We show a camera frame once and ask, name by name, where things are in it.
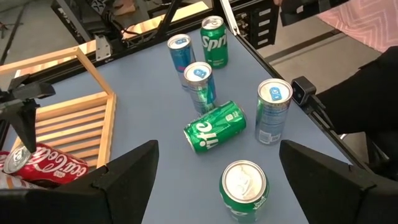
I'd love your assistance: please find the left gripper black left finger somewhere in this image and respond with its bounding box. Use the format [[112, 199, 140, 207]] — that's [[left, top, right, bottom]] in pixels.
[[93, 139, 160, 224]]

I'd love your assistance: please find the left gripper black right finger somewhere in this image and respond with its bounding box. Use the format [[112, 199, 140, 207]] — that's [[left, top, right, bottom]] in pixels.
[[279, 139, 398, 224]]

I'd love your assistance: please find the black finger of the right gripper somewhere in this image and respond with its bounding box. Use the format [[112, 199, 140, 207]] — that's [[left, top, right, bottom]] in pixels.
[[0, 103, 40, 154]]

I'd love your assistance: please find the red Coca-Cola can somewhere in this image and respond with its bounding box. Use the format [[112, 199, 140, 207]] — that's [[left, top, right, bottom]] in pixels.
[[0, 151, 10, 170], [2, 142, 90, 187]]

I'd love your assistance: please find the white Celsius Tropical Vibe can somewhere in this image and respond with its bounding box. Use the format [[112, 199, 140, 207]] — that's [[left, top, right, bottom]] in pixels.
[[0, 170, 46, 190]]

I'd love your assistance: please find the green Sprite can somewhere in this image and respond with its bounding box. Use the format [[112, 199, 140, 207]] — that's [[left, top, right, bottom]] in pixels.
[[200, 15, 229, 70], [183, 100, 248, 154], [219, 159, 271, 224]]

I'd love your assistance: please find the wooden slatted shelf rack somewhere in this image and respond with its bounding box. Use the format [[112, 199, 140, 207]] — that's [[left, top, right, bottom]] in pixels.
[[0, 45, 118, 170]]

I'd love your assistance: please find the blue silver Red Bull can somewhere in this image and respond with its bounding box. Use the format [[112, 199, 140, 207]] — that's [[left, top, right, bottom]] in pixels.
[[183, 61, 218, 116], [254, 77, 294, 146], [167, 33, 197, 91]]

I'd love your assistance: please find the person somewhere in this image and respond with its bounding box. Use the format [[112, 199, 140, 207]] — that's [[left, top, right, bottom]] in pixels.
[[316, 45, 398, 181]]

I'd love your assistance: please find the black equipment rack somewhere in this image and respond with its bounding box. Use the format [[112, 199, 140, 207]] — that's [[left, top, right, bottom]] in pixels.
[[234, 0, 280, 50]]

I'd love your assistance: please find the pink patterned cloth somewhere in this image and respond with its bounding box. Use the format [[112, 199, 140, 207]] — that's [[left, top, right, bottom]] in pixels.
[[317, 0, 398, 54]]

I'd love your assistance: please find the black table-level camera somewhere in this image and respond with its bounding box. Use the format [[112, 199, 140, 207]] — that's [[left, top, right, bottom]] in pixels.
[[291, 76, 317, 106]]

